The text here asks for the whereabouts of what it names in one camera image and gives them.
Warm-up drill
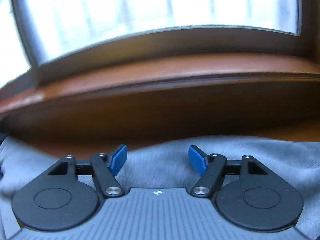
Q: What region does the brown wooden window frame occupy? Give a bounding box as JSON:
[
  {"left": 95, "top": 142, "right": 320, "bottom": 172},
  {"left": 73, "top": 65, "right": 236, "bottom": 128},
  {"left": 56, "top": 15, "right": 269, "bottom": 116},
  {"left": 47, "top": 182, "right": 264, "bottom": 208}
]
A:
[{"left": 0, "top": 0, "right": 320, "bottom": 140}]

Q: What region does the grey fleece garment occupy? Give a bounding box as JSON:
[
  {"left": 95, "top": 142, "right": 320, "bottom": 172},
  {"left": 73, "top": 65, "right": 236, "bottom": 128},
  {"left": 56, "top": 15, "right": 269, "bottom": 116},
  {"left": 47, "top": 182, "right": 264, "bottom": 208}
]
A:
[{"left": 1, "top": 136, "right": 319, "bottom": 239}]

